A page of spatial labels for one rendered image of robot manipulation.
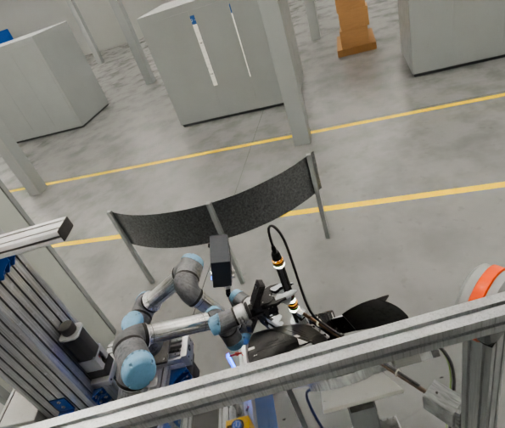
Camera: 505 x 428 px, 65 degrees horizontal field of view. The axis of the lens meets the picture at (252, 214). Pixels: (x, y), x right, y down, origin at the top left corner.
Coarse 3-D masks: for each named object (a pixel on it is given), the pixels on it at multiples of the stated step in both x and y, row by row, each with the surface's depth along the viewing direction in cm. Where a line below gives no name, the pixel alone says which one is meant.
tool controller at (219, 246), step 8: (216, 240) 235; (224, 240) 234; (216, 248) 228; (224, 248) 228; (216, 256) 222; (224, 256) 222; (216, 264) 219; (224, 264) 219; (216, 272) 222; (224, 272) 222; (232, 272) 233; (216, 280) 225; (224, 280) 226; (232, 280) 229
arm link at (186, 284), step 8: (184, 272) 181; (176, 280) 180; (184, 280) 179; (192, 280) 180; (176, 288) 180; (184, 288) 178; (192, 288) 178; (184, 296) 178; (192, 296) 178; (200, 296) 180; (192, 304) 179; (200, 304) 181; (208, 304) 183; (216, 304) 186; (240, 328) 191; (248, 336) 191
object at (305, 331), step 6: (294, 324) 156; (300, 324) 158; (306, 324) 161; (276, 330) 145; (282, 330) 145; (288, 330) 147; (294, 330) 148; (300, 330) 149; (306, 330) 152; (312, 330) 156; (294, 336) 140; (300, 336) 142; (306, 336) 144; (312, 336) 148; (318, 336) 152; (324, 336) 158; (312, 342) 138; (318, 342) 142
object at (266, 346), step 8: (256, 336) 181; (264, 336) 178; (272, 336) 175; (280, 336) 173; (288, 336) 172; (256, 344) 176; (264, 344) 174; (272, 344) 172; (280, 344) 171; (288, 344) 169; (296, 344) 168; (248, 352) 173; (256, 352) 171; (264, 352) 170; (272, 352) 168; (280, 352) 167; (256, 360) 168
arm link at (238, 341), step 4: (236, 328) 156; (236, 332) 156; (220, 336) 161; (228, 336) 154; (232, 336) 154; (236, 336) 156; (240, 336) 159; (224, 340) 156; (228, 340) 155; (232, 340) 155; (236, 340) 156; (240, 340) 158; (228, 344) 157; (232, 344) 157; (236, 344) 157; (240, 344) 159; (228, 348) 160; (232, 348) 158; (236, 348) 159
